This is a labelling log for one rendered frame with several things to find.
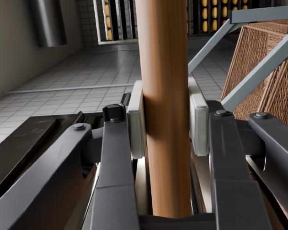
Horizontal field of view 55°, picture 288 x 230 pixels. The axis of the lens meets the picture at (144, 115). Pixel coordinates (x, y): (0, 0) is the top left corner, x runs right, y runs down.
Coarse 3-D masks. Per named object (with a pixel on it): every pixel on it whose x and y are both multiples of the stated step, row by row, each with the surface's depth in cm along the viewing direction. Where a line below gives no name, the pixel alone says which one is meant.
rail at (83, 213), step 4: (124, 96) 165; (96, 172) 91; (96, 176) 89; (92, 180) 88; (96, 180) 87; (92, 184) 85; (92, 188) 83; (88, 192) 82; (92, 192) 81; (88, 196) 80; (92, 196) 80; (88, 200) 78; (84, 204) 77; (88, 204) 76; (84, 208) 75; (88, 208) 75; (84, 212) 74; (80, 216) 72; (84, 216) 72; (80, 220) 71; (84, 220) 71; (80, 224) 70; (76, 228) 69; (80, 228) 68
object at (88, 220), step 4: (128, 96) 163; (124, 100) 158; (128, 100) 158; (124, 104) 151; (128, 104) 156; (132, 160) 133; (96, 184) 85; (92, 200) 78; (92, 204) 76; (88, 212) 73; (88, 216) 72; (88, 220) 70; (84, 224) 69; (88, 224) 69; (84, 228) 68; (88, 228) 68
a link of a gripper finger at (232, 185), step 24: (216, 120) 13; (216, 144) 11; (240, 144) 11; (216, 168) 10; (240, 168) 9; (216, 192) 8; (240, 192) 8; (216, 216) 7; (240, 216) 7; (264, 216) 7
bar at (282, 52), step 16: (240, 16) 93; (256, 16) 93; (272, 16) 93; (224, 32) 96; (208, 48) 98; (192, 64) 101; (272, 64) 52; (256, 80) 54; (240, 96) 55; (192, 144) 59; (192, 160) 51; (192, 176) 46; (192, 192) 42; (192, 208) 39
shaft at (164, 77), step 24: (144, 0) 15; (168, 0) 15; (144, 24) 16; (168, 24) 15; (144, 48) 16; (168, 48) 16; (144, 72) 17; (168, 72) 16; (144, 96) 18; (168, 96) 17; (168, 120) 17; (168, 144) 18; (168, 168) 19; (168, 192) 19; (168, 216) 20
